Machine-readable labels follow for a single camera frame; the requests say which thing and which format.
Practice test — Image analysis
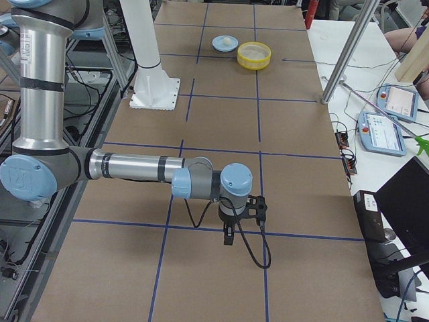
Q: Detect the light blue plate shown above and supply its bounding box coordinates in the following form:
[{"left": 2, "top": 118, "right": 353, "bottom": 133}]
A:
[{"left": 212, "top": 35, "right": 239, "bottom": 52}]

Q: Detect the orange connector module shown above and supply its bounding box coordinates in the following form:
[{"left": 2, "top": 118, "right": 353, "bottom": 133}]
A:
[
  {"left": 335, "top": 131, "right": 349, "bottom": 149},
  {"left": 342, "top": 156, "right": 357, "bottom": 176}
]

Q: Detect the far teach pendant tablet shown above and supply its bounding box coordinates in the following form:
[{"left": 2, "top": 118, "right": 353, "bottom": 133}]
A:
[{"left": 377, "top": 84, "right": 418, "bottom": 123}]

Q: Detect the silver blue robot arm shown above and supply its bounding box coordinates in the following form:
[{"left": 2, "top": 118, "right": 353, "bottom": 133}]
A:
[{"left": 1, "top": 1, "right": 253, "bottom": 245}]

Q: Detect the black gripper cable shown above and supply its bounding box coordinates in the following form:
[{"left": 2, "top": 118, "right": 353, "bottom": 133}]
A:
[{"left": 183, "top": 197, "right": 272, "bottom": 268}]

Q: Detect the wooden beam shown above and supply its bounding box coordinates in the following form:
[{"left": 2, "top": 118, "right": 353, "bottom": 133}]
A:
[{"left": 395, "top": 25, "right": 428, "bottom": 82}]

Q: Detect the orange connector module upper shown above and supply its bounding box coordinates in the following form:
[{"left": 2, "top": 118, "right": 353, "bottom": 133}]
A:
[{"left": 335, "top": 131, "right": 349, "bottom": 149}]

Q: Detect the reacher grabber tool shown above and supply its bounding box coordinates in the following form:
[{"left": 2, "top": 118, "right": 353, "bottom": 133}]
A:
[{"left": 339, "top": 78, "right": 428, "bottom": 156}]

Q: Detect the near teach pendant tablet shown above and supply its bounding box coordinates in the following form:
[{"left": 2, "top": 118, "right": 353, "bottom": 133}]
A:
[{"left": 358, "top": 111, "right": 407, "bottom": 156}]

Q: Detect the black box on table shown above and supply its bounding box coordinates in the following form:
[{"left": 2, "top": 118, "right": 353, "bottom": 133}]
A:
[{"left": 353, "top": 190, "right": 385, "bottom": 243}]

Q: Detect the aluminium frame post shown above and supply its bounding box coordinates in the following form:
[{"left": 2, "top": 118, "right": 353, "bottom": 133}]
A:
[{"left": 321, "top": 0, "right": 380, "bottom": 105}]

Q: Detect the person at desk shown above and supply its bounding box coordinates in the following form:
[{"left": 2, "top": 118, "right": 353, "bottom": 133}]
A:
[{"left": 383, "top": 25, "right": 429, "bottom": 81}]

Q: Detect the red cylinder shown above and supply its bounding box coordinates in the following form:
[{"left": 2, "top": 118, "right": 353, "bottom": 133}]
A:
[{"left": 304, "top": 0, "right": 319, "bottom": 30}]

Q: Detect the orange connector module lower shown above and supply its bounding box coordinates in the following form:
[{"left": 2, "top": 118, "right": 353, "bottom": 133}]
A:
[{"left": 342, "top": 156, "right": 357, "bottom": 176}]

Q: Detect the yellow round steamer basket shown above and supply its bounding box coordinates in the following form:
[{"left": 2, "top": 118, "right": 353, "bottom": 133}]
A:
[{"left": 237, "top": 42, "right": 271, "bottom": 70}]

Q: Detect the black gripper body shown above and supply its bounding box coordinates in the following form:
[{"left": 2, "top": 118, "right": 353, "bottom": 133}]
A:
[{"left": 222, "top": 215, "right": 236, "bottom": 237}]

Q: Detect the teach pendant tablet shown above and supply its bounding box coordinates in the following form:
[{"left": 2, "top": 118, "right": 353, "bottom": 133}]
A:
[
  {"left": 377, "top": 84, "right": 418, "bottom": 123},
  {"left": 358, "top": 111, "right": 407, "bottom": 156}
]

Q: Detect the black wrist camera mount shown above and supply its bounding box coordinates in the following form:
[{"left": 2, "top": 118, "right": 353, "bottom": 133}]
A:
[{"left": 241, "top": 195, "right": 267, "bottom": 230}]

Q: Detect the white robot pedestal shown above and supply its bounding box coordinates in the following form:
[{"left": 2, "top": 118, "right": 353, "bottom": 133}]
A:
[{"left": 120, "top": 0, "right": 180, "bottom": 111}]

